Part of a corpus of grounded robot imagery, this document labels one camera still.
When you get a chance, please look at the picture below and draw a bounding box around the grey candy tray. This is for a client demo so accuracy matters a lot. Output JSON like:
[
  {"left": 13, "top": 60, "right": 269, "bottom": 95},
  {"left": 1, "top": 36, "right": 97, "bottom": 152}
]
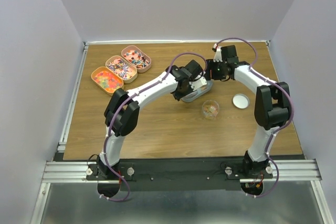
[{"left": 182, "top": 80, "right": 213, "bottom": 103}]

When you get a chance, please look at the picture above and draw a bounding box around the clear plastic cup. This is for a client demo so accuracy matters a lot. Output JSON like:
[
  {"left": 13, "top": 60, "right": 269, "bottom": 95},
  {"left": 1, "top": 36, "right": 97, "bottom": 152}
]
[{"left": 202, "top": 100, "right": 219, "bottom": 120}]

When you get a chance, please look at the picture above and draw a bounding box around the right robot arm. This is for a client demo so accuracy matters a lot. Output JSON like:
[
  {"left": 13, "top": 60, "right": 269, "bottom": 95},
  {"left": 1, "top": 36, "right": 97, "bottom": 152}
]
[{"left": 205, "top": 45, "right": 293, "bottom": 178}]

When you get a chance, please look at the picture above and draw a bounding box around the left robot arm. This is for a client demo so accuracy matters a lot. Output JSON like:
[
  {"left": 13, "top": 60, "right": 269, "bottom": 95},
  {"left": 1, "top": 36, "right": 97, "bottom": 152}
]
[{"left": 97, "top": 60, "right": 206, "bottom": 179}]

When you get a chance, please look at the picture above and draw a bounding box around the white round lid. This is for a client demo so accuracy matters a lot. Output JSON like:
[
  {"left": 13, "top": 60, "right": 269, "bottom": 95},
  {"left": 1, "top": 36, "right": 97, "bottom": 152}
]
[{"left": 232, "top": 94, "right": 250, "bottom": 109}]

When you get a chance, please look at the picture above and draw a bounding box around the pink candy tray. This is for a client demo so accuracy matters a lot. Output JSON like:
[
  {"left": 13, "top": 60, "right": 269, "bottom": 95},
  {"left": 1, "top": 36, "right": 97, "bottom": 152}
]
[{"left": 121, "top": 45, "right": 152, "bottom": 73}]

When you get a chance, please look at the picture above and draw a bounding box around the beige candy tray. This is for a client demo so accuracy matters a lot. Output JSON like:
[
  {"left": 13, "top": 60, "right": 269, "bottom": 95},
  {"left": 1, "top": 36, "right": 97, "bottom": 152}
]
[{"left": 105, "top": 56, "right": 138, "bottom": 84}]

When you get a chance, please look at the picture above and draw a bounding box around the orange candy tray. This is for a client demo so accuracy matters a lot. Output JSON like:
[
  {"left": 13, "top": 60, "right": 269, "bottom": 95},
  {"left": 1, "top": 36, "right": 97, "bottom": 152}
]
[{"left": 91, "top": 67, "right": 124, "bottom": 96}]

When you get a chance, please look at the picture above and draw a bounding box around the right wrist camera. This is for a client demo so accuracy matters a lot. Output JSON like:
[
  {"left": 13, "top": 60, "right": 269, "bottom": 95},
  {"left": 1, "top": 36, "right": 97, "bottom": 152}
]
[{"left": 212, "top": 45, "right": 223, "bottom": 62}]

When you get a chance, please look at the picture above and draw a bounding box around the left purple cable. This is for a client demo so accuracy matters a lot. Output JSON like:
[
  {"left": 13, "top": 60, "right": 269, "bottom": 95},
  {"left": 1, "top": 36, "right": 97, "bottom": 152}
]
[{"left": 103, "top": 52, "right": 208, "bottom": 202}]

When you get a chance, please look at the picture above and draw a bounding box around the purple cable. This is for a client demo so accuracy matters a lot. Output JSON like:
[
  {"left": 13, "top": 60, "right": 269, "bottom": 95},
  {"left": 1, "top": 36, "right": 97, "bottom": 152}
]
[
  {"left": 213, "top": 37, "right": 295, "bottom": 199},
  {"left": 103, "top": 52, "right": 208, "bottom": 202}
]

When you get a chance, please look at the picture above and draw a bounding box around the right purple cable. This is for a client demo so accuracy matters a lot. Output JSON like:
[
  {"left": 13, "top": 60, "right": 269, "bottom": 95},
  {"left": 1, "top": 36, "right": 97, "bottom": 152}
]
[{"left": 213, "top": 37, "right": 295, "bottom": 199}]

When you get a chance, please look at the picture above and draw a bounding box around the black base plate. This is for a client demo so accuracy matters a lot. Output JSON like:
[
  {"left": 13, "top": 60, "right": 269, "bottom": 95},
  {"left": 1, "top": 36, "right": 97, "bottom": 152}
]
[{"left": 112, "top": 156, "right": 253, "bottom": 193}]

